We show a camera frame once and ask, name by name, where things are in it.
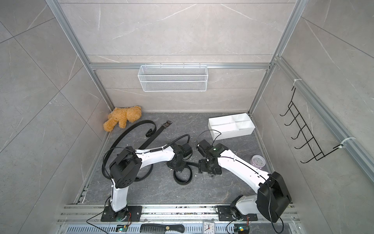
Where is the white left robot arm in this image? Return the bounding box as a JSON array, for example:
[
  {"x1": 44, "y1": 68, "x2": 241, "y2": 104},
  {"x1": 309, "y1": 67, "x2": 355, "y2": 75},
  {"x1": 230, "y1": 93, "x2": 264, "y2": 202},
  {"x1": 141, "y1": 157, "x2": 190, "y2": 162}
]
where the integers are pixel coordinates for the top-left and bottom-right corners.
[{"x1": 109, "y1": 143, "x2": 192, "y2": 212}]

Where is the black belt with silver buckle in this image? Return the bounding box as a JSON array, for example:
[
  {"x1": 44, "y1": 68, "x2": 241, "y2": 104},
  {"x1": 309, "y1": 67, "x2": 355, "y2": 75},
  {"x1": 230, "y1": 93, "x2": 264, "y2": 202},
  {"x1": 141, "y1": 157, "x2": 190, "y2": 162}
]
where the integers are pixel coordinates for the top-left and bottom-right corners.
[{"x1": 173, "y1": 162, "x2": 199, "y2": 186}]

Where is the white compartment storage tray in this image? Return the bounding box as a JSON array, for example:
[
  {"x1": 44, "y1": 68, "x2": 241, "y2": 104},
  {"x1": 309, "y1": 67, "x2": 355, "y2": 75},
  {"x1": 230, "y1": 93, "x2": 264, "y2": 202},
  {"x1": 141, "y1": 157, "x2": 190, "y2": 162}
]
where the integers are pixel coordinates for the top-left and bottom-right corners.
[{"x1": 208, "y1": 113, "x2": 255, "y2": 140}]

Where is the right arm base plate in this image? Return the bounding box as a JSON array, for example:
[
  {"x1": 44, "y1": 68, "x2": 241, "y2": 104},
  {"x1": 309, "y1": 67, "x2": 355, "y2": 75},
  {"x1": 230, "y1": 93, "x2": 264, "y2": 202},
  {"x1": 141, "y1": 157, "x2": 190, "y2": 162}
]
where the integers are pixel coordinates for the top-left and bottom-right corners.
[{"x1": 215, "y1": 205, "x2": 258, "y2": 221}]

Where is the green circuit board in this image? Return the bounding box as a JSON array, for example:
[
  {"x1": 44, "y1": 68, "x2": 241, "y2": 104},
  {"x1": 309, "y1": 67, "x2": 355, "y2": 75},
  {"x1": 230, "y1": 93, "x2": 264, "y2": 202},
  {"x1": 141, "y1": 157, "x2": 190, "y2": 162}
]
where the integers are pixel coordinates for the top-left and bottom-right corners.
[
  {"x1": 116, "y1": 225, "x2": 129, "y2": 233},
  {"x1": 233, "y1": 224, "x2": 249, "y2": 234}
]

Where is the small white clock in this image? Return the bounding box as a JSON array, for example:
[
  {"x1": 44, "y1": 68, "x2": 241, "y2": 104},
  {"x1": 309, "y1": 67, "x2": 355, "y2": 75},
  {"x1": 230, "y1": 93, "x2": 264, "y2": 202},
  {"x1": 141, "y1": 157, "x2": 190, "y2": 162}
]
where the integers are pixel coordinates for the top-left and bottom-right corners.
[{"x1": 203, "y1": 221, "x2": 215, "y2": 234}]

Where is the right green circuit board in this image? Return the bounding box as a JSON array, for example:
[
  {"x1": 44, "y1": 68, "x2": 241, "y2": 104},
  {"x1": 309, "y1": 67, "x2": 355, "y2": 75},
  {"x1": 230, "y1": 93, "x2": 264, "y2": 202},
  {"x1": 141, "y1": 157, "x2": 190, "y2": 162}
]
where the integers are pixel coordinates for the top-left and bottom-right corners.
[{"x1": 233, "y1": 224, "x2": 249, "y2": 234}]

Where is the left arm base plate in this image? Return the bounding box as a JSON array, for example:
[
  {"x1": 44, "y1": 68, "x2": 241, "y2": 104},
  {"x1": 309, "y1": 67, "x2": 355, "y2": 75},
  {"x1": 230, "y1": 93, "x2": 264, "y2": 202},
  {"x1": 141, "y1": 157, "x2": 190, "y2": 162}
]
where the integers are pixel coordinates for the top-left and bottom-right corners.
[{"x1": 100, "y1": 206, "x2": 142, "y2": 222}]

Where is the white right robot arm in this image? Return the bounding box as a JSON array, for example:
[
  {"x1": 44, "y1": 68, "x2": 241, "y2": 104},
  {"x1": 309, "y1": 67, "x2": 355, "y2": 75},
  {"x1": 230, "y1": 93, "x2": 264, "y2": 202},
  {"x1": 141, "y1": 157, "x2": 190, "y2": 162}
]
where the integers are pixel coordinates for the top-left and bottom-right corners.
[{"x1": 196, "y1": 140, "x2": 292, "y2": 223}]

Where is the brown teddy bear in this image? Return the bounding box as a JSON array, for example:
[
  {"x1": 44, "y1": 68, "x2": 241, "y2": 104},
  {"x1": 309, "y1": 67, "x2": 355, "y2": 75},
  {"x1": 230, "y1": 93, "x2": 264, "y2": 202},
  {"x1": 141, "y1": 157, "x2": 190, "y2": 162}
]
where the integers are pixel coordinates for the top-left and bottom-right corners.
[{"x1": 103, "y1": 106, "x2": 142, "y2": 132}]

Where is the left green circuit board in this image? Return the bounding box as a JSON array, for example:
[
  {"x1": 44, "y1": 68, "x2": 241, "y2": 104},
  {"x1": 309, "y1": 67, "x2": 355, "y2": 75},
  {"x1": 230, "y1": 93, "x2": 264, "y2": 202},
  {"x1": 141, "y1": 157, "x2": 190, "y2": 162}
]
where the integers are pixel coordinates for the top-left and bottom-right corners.
[{"x1": 116, "y1": 225, "x2": 129, "y2": 233}]

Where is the black wire hook rack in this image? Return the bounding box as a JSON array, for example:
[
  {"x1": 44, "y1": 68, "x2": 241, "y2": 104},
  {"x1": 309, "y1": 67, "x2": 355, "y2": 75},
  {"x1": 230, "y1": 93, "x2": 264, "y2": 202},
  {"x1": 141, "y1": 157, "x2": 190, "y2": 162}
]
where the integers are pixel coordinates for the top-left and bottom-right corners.
[{"x1": 279, "y1": 86, "x2": 344, "y2": 164}]

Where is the white wire mesh basket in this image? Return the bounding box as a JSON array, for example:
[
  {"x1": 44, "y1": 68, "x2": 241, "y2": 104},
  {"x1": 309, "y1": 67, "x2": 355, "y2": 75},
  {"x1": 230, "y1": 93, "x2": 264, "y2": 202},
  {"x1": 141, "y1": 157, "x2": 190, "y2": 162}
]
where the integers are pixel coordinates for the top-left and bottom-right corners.
[{"x1": 138, "y1": 65, "x2": 208, "y2": 92}]

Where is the black comb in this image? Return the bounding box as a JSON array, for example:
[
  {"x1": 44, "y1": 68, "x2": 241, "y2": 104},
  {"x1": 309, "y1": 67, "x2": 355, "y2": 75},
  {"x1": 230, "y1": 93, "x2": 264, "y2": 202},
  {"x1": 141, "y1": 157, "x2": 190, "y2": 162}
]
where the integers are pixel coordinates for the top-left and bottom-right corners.
[{"x1": 139, "y1": 224, "x2": 185, "y2": 234}]

